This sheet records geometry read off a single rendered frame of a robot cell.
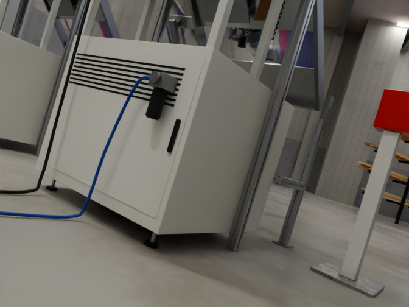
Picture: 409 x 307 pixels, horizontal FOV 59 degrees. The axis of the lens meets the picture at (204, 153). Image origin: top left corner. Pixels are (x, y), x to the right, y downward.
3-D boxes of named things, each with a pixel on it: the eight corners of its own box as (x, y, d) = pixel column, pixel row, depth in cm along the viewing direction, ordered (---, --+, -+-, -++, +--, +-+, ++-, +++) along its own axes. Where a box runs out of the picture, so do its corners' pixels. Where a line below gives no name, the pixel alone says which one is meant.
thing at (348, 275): (327, 264, 164) (378, 98, 163) (383, 289, 150) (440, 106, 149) (309, 269, 144) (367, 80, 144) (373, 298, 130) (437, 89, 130)
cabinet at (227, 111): (143, 195, 198) (176, 85, 197) (253, 245, 157) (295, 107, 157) (30, 183, 145) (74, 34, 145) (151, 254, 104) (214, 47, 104)
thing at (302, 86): (212, 88, 219) (215, 85, 221) (317, 106, 181) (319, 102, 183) (206, 58, 208) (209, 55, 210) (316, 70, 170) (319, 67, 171)
